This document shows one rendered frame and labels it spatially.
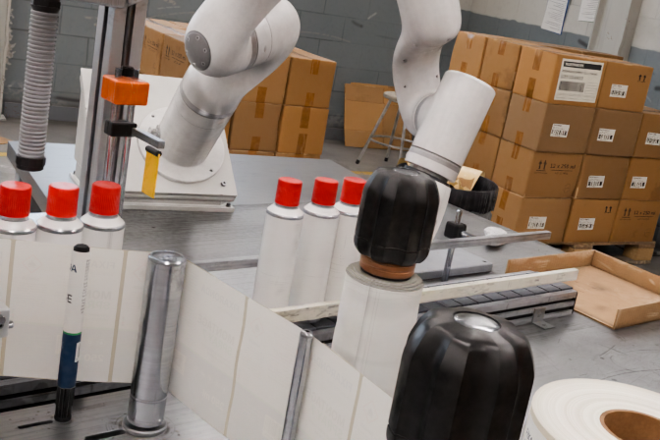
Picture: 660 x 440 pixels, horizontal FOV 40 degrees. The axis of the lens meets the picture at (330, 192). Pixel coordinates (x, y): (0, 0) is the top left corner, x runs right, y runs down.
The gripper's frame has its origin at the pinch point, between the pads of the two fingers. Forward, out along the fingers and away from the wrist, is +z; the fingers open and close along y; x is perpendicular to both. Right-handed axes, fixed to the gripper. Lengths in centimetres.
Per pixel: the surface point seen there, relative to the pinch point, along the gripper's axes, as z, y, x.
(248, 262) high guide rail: 6.8, -3.2, -22.6
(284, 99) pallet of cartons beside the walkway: -39, -274, 189
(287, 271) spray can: 5.4, 2.4, -20.6
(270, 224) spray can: 0.4, 0.3, -25.1
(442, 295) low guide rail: 0.5, 4.5, 10.1
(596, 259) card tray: -18, -11, 76
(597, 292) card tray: -11, 0, 63
